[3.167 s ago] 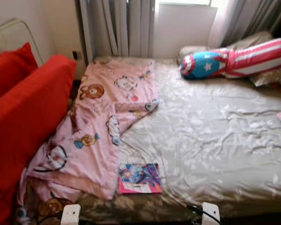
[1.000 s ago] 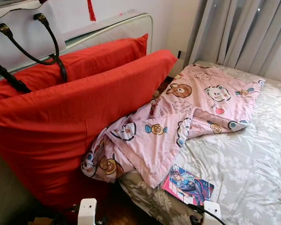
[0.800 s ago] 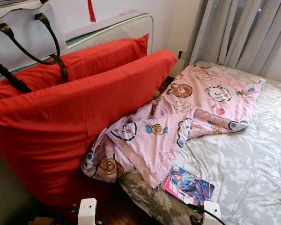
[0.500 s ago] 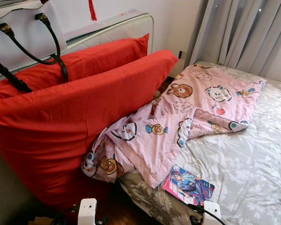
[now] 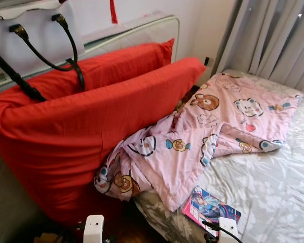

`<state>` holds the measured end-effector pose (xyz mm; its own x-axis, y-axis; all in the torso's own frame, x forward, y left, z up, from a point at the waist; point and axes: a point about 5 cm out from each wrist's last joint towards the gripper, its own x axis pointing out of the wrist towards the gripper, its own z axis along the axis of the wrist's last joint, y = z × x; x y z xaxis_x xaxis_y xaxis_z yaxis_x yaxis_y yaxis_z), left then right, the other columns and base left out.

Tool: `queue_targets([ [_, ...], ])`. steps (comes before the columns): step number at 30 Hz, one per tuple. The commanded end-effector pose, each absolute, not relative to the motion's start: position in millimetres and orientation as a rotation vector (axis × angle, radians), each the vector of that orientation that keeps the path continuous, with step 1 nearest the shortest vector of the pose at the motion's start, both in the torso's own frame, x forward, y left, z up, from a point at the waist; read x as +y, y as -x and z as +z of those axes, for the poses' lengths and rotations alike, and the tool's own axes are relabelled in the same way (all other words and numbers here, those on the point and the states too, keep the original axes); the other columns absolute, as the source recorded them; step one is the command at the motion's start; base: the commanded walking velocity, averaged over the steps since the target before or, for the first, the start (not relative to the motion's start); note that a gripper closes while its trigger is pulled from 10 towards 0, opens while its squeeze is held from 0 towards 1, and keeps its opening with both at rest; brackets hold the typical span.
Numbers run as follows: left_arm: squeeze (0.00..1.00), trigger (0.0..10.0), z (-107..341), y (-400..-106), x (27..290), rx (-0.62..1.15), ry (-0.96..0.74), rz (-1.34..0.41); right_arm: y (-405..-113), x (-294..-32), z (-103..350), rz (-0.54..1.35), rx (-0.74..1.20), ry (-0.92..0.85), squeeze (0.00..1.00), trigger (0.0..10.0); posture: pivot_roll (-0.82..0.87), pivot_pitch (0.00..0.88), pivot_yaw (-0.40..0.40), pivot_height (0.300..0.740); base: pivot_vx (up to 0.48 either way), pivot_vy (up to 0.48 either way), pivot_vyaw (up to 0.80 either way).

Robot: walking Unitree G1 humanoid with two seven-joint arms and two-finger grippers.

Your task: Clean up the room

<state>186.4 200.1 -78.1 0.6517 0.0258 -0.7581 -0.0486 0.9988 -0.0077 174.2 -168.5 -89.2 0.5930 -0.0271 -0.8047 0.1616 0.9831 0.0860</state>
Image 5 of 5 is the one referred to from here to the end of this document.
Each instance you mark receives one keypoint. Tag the pink cartoon print blanket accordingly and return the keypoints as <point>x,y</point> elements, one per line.
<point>228,116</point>

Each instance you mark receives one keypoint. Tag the beige floral bed sheet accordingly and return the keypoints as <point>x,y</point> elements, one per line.
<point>273,192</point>

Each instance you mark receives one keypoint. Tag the grey curtain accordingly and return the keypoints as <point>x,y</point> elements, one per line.
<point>273,40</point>

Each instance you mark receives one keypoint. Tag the pink blue anime magazine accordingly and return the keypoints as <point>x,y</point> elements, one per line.
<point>213,205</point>

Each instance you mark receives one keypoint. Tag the small red cushion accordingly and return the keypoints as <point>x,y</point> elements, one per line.
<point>121,63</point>

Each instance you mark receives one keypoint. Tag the red hanging tassel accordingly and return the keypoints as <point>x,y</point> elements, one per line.
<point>113,15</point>

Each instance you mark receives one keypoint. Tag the large red cushion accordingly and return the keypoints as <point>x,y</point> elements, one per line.
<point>66,142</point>

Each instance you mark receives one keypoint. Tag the crumpled beige paper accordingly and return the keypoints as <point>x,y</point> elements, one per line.
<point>46,238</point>

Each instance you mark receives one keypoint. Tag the dark wall socket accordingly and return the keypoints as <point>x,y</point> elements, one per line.
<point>206,61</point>

